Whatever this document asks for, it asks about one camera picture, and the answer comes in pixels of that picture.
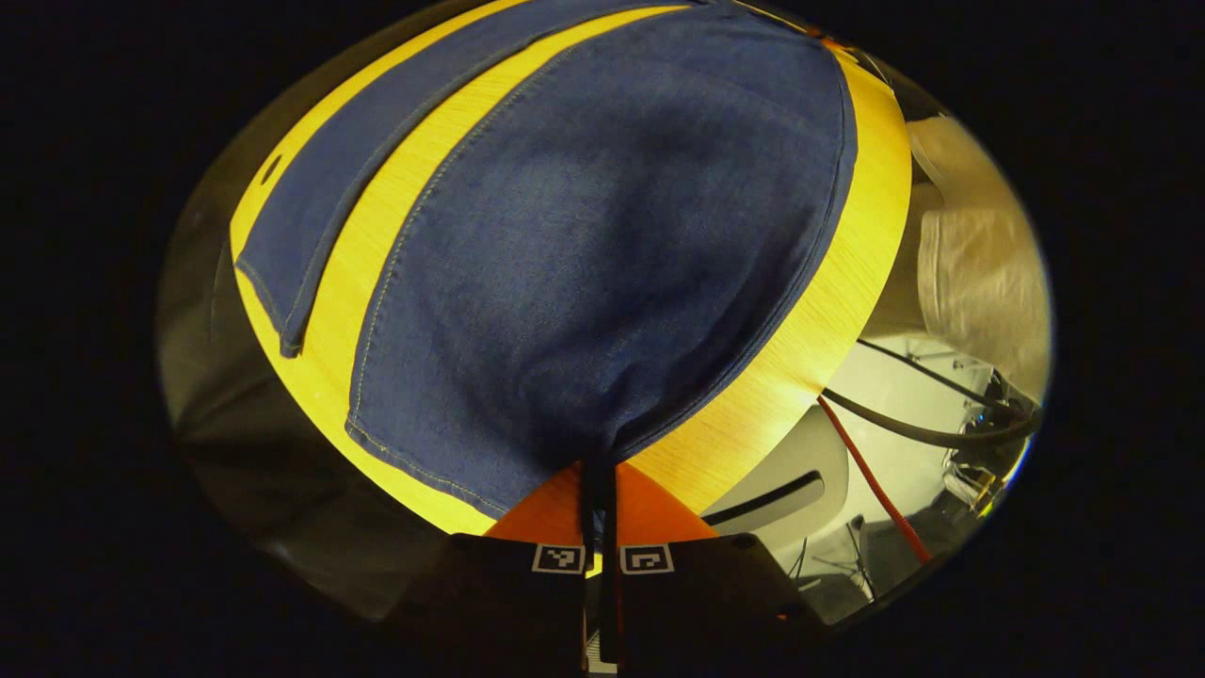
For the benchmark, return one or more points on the white chair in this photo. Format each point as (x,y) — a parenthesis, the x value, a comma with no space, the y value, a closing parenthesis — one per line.
(800,461)

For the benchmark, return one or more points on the blue jeans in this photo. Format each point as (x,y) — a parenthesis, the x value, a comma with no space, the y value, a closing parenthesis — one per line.
(584,264)

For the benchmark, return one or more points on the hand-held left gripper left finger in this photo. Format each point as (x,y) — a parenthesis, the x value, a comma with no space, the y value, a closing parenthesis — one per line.
(499,603)

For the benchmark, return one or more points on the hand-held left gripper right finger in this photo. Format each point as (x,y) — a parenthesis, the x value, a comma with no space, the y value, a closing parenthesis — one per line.
(697,603)

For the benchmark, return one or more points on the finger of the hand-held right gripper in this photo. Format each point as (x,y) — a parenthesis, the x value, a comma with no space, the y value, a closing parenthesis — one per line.
(834,44)

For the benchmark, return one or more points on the person's beige clothing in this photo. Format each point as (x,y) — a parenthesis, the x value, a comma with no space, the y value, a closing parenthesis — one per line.
(988,273)

